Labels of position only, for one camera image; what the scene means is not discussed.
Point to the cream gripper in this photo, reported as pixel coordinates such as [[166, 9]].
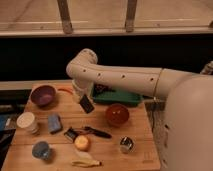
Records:
[[77, 94]]

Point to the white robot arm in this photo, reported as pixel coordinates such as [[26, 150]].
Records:
[[188, 125]]

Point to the orange carrot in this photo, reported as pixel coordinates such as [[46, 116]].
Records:
[[68, 90]]

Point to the dark grape bunch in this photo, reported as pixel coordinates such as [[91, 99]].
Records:
[[102, 88]]

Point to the purple bowl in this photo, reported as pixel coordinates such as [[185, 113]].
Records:
[[43, 95]]

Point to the green plastic tray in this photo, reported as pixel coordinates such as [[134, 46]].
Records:
[[118, 96]]

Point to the blue sponge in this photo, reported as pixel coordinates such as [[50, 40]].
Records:
[[54, 124]]

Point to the small black brush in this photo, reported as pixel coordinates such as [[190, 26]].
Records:
[[71, 134]]

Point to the red orange bowl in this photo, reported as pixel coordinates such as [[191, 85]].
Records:
[[117, 114]]

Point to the orange fruit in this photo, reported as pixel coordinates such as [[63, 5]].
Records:
[[82, 143]]

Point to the white paper cup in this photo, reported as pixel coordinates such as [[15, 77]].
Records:
[[28, 122]]

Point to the yellow banana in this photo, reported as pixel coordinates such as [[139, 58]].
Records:
[[84, 159]]

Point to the blue cup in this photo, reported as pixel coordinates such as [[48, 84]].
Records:
[[41, 150]]

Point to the small metal cup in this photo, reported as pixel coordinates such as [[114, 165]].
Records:
[[126, 144]]

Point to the left metal post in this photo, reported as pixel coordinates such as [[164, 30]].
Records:
[[65, 16]]

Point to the metal post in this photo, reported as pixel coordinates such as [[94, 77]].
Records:
[[130, 15], [65, 16]]

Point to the right metal post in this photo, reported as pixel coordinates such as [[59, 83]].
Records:
[[130, 15]]

